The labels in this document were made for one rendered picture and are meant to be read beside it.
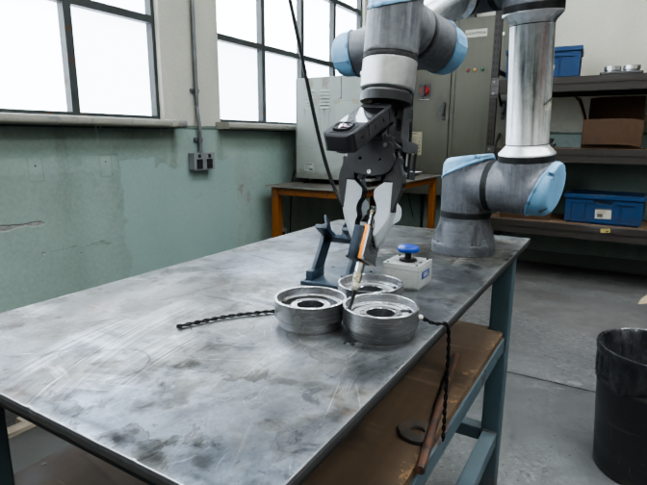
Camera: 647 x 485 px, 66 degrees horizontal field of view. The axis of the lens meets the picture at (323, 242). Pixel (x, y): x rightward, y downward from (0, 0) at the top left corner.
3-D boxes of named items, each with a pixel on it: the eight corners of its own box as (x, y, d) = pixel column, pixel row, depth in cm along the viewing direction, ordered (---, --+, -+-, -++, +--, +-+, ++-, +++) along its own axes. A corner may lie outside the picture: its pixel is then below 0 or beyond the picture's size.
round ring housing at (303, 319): (266, 334, 69) (265, 306, 68) (285, 309, 79) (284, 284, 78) (341, 340, 67) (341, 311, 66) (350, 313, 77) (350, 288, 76)
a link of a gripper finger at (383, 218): (408, 246, 72) (408, 182, 71) (392, 248, 67) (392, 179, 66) (389, 245, 73) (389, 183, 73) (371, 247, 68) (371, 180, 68)
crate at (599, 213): (644, 221, 380) (648, 192, 375) (642, 228, 349) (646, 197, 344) (569, 216, 408) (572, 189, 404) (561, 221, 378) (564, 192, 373)
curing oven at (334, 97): (380, 188, 292) (384, 72, 278) (295, 182, 322) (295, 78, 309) (418, 180, 344) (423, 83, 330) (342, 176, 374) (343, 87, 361)
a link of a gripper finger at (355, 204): (372, 243, 75) (385, 183, 73) (353, 245, 70) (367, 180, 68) (354, 239, 76) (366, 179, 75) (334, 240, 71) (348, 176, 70)
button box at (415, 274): (418, 292, 88) (419, 265, 87) (381, 285, 92) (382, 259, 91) (433, 280, 95) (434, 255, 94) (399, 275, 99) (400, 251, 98)
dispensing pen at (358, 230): (330, 317, 66) (358, 199, 69) (344, 321, 70) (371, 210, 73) (345, 320, 65) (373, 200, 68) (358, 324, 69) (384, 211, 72)
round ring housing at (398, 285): (393, 294, 86) (394, 272, 85) (410, 317, 76) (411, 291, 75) (333, 297, 85) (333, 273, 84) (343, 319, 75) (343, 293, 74)
